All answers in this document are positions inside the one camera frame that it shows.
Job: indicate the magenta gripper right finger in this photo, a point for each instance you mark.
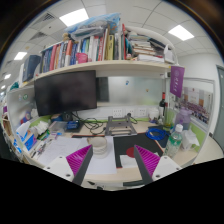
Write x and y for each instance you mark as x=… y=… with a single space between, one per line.
x=147 y=163

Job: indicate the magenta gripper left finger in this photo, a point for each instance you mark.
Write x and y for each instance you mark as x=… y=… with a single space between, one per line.
x=78 y=162

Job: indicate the clear plastic water bottle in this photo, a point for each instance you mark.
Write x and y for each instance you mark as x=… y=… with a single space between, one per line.
x=174 y=141

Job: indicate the purple transparent water jug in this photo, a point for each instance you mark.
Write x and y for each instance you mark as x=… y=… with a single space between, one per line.
x=183 y=118

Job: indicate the red round coaster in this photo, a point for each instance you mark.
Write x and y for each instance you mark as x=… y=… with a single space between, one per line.
x=130 y=152

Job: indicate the white paper sheets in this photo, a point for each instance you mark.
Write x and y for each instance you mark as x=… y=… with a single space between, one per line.
x=64 y=146

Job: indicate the black desk mat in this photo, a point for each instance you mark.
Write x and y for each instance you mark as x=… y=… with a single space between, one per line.
x=122 y=144

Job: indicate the blue small box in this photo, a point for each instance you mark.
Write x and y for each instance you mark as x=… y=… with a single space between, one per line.
x=73 y=125

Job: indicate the white crumpled tissue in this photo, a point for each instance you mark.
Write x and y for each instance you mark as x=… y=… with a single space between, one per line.
x=188 y=139

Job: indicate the grey metal laptop stand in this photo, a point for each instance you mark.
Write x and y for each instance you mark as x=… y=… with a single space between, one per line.
x=119 y=126

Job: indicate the green cup with straws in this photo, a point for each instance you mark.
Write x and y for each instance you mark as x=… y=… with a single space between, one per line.
x=168 y=119

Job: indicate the white power outlet strip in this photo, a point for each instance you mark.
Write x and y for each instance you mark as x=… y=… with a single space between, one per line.
x=138 y=112

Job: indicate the tissue box with tissues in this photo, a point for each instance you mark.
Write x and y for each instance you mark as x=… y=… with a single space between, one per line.
x=26 y=136

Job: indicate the dark wine bottle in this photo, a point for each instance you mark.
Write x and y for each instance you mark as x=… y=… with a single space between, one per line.
x=162 y=105

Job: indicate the black computer monitor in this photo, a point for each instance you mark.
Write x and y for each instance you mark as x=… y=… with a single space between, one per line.
x=66 y=92

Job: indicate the purple hanging banner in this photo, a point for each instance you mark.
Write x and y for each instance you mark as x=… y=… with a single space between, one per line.
x=176 y=80

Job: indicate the dark blue bag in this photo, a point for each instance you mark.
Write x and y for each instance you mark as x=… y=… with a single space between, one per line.
x=29 y=67

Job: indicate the stack of flat books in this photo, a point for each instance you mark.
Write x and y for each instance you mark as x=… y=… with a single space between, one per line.
x=144 y=48

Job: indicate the row of upright books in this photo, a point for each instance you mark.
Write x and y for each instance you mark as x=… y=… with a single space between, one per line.
x=94 y=48

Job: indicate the blue plastic bag on books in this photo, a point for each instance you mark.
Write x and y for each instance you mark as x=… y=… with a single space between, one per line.
x=95 y=25

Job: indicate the white wall shelf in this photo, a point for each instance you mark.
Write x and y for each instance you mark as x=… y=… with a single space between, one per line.
x=113 y=68

